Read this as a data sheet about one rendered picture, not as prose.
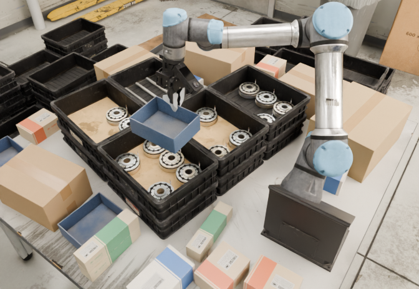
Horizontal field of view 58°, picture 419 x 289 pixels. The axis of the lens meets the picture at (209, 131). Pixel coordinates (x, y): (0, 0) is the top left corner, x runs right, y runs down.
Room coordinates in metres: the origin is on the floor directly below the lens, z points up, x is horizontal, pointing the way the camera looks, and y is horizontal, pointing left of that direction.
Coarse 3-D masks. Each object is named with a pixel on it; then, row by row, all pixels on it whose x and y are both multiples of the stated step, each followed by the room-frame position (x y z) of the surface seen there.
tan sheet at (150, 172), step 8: (136, 152) 1.16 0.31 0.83; (144, 160) 1.11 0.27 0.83; (152, 160) 1.11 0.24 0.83; (144, 168) 1.07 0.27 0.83; (152, 168) 1.07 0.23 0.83; (160, 168) 1.07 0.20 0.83; (136, 176) 1.02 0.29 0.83; (144, 176) 1.02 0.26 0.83; (152, 176) 1.02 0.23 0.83; (160, 176) 1.02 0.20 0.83; (168, 176) 1.02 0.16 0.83; (144, 184) 0.98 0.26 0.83; (176, 184) 0.98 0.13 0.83
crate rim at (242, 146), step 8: (192, 96) 1.42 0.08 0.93; (216, 96) 1.43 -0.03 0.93; (232, 104) 1.37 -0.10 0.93; (256, 120) 1.25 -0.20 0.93; (264, 128) 1.20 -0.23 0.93; (256, 136) 1.15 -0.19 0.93; (200, 144) 1.10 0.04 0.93; (240, 144) 1.10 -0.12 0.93; (248, 144) 1.12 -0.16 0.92; (208, 152) 1.06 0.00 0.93; (232, 152) 1.06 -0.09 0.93; (224, 160) 1.02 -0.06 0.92
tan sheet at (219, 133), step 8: (224, 120) 1.37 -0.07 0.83; (200, 128) 1.31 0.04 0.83; (208, 128) 1.31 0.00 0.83; (216, 128) 1.31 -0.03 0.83; (224, 128) 1.31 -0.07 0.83; (232, 128) 1.31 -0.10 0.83; (200, 136) 1.26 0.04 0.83; (208, 136) 1.26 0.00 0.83; (216, 136) 1.26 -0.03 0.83; (224, 136) 1.26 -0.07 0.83; (208, 144) 1.21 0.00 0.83; (216, 144) 1.21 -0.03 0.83; (224, 144) 1.21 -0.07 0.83
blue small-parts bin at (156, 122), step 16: (144, 112) 1.09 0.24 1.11; (160, 112) 1.13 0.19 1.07; (176, 112) 1.09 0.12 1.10; (192, 112) 1.05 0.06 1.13; (144, 128) 0.99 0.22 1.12; (160, 128) 1.04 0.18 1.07; (176, 128) 1.04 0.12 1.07; (192, 128) 1.00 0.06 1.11; (160, 144) 0.95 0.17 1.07; (176, 144) 0.93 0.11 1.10
